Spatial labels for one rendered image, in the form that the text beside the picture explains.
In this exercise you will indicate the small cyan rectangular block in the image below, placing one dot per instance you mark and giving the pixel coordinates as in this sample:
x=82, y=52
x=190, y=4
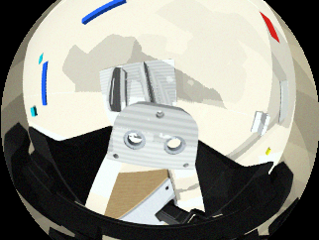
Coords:
x=34, y=111

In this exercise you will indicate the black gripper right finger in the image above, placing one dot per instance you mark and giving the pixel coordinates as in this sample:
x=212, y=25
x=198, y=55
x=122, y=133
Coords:
x=222, y=179

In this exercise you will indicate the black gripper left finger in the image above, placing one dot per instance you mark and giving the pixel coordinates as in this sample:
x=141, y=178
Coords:
x=77, y=160

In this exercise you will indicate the red flat plate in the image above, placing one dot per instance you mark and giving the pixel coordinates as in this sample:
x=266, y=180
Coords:
x=270, y=27

